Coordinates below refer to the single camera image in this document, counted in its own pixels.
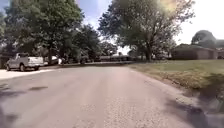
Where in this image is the small round tree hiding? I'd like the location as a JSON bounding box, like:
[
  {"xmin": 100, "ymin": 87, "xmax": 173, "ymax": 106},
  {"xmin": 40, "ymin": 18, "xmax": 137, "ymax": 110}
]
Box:
[{"xmin": 99, "ymin": 40, "xmax": 118, "ymax": 57}]

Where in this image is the grey asphalt road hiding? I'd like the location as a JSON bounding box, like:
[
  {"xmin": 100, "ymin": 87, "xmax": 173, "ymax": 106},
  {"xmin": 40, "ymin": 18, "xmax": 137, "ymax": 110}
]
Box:
[{"xmin": 0, "ymin": 63, "xmax": 224, "ymax": 128}]

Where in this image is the large spreading tree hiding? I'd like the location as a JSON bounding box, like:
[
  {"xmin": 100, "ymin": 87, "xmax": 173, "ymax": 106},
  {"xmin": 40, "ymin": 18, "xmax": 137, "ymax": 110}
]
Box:
[{"xmin": 97, "ymin": 0, "xmax": 196, "ymax": 63}]

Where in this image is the white vehicle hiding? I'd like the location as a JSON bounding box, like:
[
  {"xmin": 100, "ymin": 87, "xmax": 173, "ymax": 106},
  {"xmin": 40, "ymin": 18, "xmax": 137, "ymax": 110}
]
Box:
[{"xmin": 43, "ymin": 55, "xmax": 63, "ymax": 66}]

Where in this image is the pale concrete kerb strip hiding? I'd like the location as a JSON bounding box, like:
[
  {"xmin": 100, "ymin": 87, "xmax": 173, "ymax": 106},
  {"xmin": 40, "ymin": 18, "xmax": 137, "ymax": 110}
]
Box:
[{"xmin": 128, "ymin": 66, "xmax": 224, "ymax": 128}]

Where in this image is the grass lawn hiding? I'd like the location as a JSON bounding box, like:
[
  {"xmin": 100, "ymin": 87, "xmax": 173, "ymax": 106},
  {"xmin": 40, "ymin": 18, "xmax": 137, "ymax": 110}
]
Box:
[{"xmin": 128, "ymin": 59, "xmax": 224, "ymax": 111}]

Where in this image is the group of leafy trees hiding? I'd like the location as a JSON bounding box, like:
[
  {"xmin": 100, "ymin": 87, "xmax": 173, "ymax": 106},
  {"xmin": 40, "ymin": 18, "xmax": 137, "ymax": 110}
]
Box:
[{"xmin": 0, "ymin": 0, "xmax": 103, "ymax": 66}]

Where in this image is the brick house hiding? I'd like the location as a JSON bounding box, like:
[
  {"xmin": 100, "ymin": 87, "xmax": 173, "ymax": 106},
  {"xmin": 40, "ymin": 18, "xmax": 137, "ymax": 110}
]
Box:
[{"xmin": 170, "ymin": 43, "xmax": 224, "ymax": 61}]

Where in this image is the white pickup truck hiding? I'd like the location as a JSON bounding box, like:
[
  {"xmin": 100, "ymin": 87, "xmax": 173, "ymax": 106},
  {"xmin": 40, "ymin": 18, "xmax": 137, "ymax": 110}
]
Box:
[{"xmin": 5, "ymin": 52, "xmax": 45, "ymax": 72}]

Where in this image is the tree behind house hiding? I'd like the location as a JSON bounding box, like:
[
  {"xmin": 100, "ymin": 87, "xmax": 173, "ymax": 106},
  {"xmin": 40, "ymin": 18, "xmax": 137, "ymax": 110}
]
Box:
[{"xmin": 191, "ymin": 29, "xmax": 218, "ymax": 48}]

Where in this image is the pale concrete driveway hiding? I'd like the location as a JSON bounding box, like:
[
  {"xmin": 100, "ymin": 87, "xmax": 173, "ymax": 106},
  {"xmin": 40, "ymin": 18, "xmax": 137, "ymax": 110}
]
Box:
[{"xmin": 0, "ymin": 68, "xmax": 54, "ymax": 80}]

